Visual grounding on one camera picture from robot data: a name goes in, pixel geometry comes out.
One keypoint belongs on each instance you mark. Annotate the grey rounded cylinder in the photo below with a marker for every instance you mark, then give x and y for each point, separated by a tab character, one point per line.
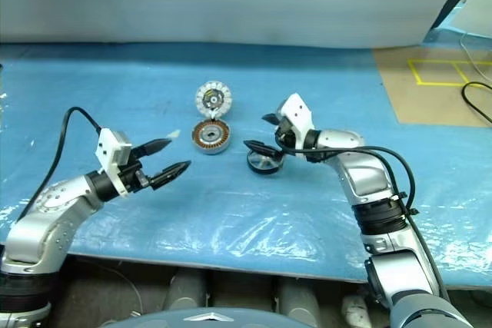
298	297
188	289

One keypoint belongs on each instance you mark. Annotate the white motor stator disc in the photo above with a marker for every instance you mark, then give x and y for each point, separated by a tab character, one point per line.
203	93

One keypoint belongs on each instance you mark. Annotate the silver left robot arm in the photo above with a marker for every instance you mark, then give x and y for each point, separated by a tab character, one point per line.
46	209

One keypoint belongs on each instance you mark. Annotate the silver stator with copper windings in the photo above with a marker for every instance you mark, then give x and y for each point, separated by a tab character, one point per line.
201	138

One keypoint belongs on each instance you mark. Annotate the blue plastic table sheet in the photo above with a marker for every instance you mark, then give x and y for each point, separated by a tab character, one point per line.
115	93

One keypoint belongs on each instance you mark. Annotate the beige tape scrap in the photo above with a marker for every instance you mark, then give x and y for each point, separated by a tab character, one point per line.
173	135

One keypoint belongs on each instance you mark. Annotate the black silver motor rotor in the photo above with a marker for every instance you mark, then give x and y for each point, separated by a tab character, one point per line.
265	166

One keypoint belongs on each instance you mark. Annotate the grey robot torso with logo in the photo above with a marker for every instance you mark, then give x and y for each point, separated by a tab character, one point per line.
173	320

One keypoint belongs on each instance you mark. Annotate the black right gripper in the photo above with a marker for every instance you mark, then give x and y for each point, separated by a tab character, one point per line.
285	132

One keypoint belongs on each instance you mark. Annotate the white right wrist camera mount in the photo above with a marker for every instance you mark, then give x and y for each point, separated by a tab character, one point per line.
298	109

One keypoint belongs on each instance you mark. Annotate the white board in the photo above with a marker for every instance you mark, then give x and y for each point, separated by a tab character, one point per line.
474	17

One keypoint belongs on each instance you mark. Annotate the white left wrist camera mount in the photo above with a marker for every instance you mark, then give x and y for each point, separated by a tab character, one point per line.
107	147

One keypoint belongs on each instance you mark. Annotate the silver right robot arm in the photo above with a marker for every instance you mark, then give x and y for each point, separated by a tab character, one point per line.
361	178

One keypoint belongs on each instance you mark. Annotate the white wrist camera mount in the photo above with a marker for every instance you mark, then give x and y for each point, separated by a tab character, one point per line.
298	109
107	147

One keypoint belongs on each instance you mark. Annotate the brown cardboard sheet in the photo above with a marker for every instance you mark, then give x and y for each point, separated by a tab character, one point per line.
423	107

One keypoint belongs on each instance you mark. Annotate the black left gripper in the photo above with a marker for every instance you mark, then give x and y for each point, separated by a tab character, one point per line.
132	178

